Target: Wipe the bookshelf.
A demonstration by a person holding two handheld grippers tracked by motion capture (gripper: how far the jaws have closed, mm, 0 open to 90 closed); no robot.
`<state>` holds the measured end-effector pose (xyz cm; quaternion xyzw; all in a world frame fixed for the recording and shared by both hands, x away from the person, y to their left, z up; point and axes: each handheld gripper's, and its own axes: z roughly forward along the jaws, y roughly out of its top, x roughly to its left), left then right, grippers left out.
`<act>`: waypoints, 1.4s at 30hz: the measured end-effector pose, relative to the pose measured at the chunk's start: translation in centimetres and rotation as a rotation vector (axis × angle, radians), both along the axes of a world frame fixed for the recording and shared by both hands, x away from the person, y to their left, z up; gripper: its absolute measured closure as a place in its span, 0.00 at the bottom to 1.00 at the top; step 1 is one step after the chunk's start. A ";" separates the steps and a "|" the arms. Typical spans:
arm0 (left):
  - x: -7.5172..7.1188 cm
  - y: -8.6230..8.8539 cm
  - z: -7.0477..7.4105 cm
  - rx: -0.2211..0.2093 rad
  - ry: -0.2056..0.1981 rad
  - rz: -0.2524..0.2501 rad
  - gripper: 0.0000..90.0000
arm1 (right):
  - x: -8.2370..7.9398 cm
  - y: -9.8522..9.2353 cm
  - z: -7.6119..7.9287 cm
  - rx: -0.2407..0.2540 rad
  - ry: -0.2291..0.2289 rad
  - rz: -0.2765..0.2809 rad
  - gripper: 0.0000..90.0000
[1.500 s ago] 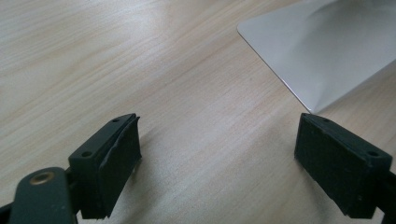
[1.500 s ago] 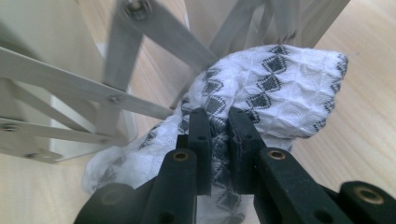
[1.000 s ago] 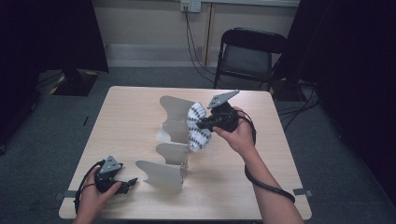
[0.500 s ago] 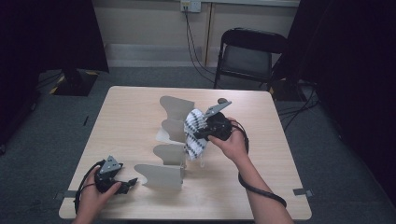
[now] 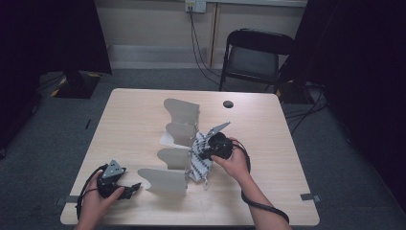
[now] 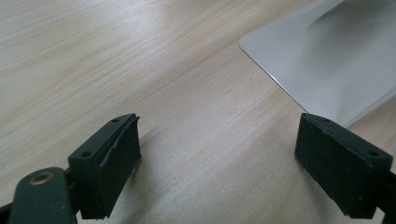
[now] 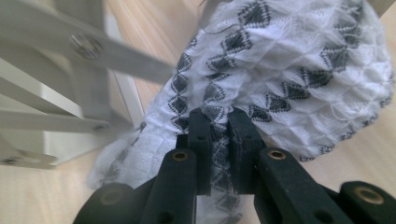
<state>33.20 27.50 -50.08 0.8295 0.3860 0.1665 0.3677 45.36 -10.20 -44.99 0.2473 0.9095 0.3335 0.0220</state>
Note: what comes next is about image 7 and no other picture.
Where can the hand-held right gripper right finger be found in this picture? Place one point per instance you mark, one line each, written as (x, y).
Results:
(244, 155)

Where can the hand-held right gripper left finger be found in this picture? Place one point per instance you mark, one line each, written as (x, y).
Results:
(200, 155)

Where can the white cloth with grey diamonds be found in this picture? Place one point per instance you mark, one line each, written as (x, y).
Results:
(280, 62)

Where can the white expandable metal rack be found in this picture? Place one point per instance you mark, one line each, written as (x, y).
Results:
(46, 77)

